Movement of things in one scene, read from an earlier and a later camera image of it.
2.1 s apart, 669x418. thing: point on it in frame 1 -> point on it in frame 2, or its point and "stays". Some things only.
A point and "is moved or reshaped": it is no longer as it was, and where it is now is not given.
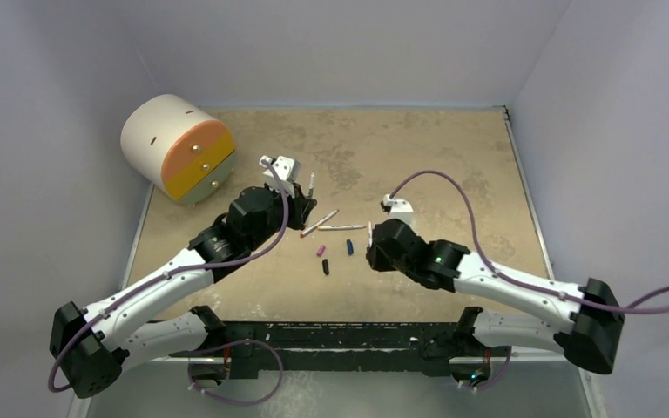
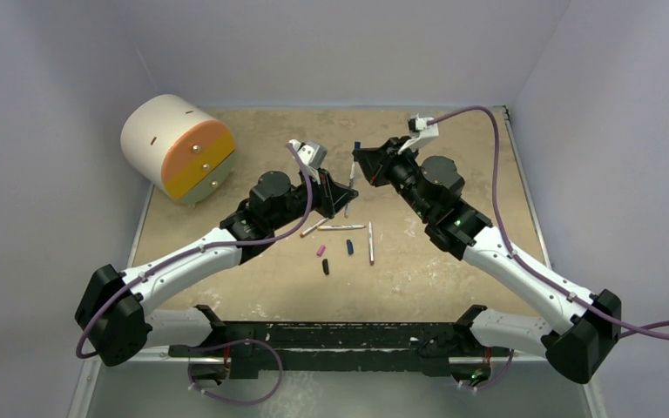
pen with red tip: [318, 224] stays
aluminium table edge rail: [505, 110] stays
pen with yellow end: [311, 185] is moved or reshaped
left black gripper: [300, 206] -> [323, 191]
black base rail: [343, 348] stays
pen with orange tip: [340, 226] stays
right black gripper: [377, 252] -> [382, 165]
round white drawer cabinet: [176, 148] stays
